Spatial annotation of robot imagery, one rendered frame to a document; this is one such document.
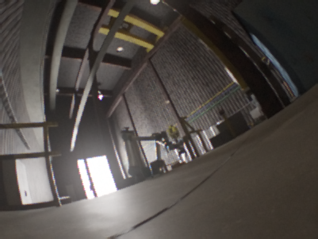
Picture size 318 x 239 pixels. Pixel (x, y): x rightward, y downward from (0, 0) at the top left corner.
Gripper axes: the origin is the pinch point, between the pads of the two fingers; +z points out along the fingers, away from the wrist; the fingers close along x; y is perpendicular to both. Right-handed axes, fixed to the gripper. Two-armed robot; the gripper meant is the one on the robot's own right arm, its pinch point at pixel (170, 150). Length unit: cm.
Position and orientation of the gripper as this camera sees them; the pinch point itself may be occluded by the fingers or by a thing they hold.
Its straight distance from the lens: 215.9
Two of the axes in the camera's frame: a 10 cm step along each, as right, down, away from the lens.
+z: 3.7, 8.7, -3.4
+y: 6.6, 0.1, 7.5
